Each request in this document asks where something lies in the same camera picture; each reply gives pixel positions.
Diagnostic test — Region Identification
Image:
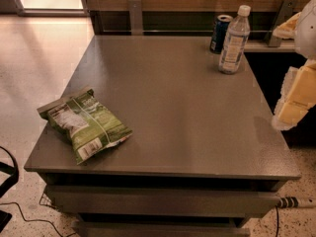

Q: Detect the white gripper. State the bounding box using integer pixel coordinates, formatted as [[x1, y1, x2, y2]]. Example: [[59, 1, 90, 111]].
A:
[[272, 0, 316, 130]]

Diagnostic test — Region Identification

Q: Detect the clear plastic water bottle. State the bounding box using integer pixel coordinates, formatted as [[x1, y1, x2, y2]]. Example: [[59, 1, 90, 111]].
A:
[[218, 5, 251, 74]]

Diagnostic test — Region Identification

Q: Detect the green jalapeno chip bag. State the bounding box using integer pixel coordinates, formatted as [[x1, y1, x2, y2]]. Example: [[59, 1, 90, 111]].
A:
[[38, 87, 132, 165]]

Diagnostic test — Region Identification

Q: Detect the blue soda can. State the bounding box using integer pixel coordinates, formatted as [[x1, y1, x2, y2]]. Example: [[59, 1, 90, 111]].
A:
[[209, 15, 233, 53]]

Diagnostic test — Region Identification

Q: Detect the grey drawer cabinet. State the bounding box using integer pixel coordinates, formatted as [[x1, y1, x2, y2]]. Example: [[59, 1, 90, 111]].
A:
[[26, 36, 300, 229]]

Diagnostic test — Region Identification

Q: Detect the upper grey drawer front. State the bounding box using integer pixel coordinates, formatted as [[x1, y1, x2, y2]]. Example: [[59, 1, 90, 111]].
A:
[[46, 185, 278, 218]]

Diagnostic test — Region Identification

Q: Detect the grey drawer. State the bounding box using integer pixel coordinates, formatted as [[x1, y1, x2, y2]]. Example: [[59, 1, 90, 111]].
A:
[[46, 185, 278, 218], [71, 221, 250, 237]]

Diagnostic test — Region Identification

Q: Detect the lower grey drawer front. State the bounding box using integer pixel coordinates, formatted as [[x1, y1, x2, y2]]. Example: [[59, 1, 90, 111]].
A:
[[71, 221, 250, 237]]

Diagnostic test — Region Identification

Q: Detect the black chair base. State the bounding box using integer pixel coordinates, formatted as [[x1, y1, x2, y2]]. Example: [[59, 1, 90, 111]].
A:
[[0, 146, 19, 233]]

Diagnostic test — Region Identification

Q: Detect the right metal wall bracket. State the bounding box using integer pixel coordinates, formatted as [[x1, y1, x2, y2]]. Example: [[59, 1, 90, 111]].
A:
[[265, 0, 298, 47]]

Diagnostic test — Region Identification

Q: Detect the metal wall bracket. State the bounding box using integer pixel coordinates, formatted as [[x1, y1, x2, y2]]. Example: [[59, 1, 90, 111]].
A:
[[128, 0, 143, 36], [265, 0, 298, 47]]

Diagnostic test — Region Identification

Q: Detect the striped cable connector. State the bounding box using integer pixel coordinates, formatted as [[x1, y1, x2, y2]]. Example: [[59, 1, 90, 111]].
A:
[[277, 197, 316, 208]]

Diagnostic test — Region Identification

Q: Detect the left metal wall bracket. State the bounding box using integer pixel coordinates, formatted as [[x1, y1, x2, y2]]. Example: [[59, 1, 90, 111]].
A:
[[128, 0, 143, 36]]

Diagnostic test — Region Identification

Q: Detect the black floor cable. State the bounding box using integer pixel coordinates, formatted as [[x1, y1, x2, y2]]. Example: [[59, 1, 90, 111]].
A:
[[0, 200, 78, 237]]

